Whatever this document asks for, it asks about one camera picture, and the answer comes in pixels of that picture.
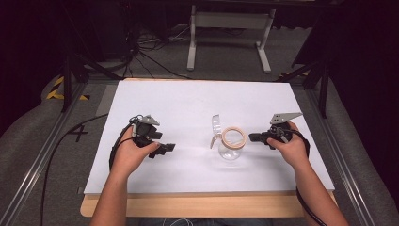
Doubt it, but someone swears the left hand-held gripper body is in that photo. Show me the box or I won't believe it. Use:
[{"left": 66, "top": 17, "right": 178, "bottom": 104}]
[{"left": 129, "top": 114, "right": 161, "bottom": 149}]

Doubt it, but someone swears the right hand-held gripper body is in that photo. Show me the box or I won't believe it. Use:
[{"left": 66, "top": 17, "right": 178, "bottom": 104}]
[{"left": 265, "top": 111, "right": 304, "bottom": 146}]

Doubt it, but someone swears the person's right hand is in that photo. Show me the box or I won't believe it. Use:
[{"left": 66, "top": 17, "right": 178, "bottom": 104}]
[{"left": 266, "top": 121, "right": 311, "bottom": 170}]

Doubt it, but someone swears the person's left hand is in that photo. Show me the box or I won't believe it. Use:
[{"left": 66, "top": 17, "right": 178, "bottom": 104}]
[{"left": 110, "top": 125, "right": 161, "bottom": 177}]

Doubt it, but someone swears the white table mat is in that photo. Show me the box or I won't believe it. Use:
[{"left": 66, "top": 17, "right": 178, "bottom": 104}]
[{"left": 84, "top": 79, "right": 335, "bottom": 196}]

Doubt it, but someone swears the black metal stand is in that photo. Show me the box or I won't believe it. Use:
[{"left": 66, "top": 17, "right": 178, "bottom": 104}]
[
  {"left": 60, "top": 51, "right": 124, "bottom": 113},
  {"left": 276, "top": 57, "right": 331, "bottom": 120}
]

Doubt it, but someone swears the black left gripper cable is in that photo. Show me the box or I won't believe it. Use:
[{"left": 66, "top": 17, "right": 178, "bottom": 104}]
[{"left": 108, "top": 115, "right": 140, "bottom": 172}]

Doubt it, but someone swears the aluminium floor rail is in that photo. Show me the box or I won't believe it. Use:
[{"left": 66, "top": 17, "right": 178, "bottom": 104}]
[
  {"left": 305, "top": 89, "right": 377, "bottom": 226},
  {"left": 0, "top": 82, "right": 88, "bottom": 226}
]

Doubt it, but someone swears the thin white cord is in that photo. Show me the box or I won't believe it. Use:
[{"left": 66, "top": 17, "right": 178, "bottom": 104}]
[{"left": 162, "top": 218, "right": 193, "bottom": 226}]

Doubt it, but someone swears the bundle of floor cables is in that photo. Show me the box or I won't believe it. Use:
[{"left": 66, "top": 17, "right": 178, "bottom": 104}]
[{"left": 123, "top": 29, "right": 193, "bottom": 81}]

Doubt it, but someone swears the black cable on floor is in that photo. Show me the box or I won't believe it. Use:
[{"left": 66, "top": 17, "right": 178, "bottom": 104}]
[{"left": 39, "top": 113, "right": 110, "bottom": 226}]

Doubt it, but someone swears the white metal table frame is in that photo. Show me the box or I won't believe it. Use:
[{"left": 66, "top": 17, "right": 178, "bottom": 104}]
[{"left": 186, "top": 4, "right": 277, "bottom": 74}]

